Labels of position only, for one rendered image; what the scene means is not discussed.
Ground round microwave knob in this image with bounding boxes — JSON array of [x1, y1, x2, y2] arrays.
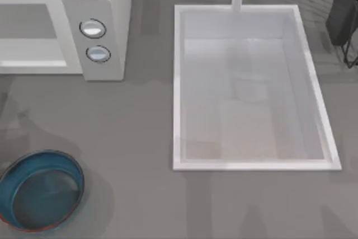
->
[[85, 45, 112, 63], [79, 18, 107, 39]]

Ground blue bowl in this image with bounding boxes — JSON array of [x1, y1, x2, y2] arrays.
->
[[0, 149, 86, 233]]

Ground microwave door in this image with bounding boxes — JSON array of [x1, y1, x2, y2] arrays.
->
[[0, 0, 85, 76]]

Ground white sink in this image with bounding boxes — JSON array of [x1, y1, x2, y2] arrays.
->
[[172, 4, 342, 172]]

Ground pale microwave oven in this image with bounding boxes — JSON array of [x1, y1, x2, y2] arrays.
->
[[0, 0, 132, 82]]

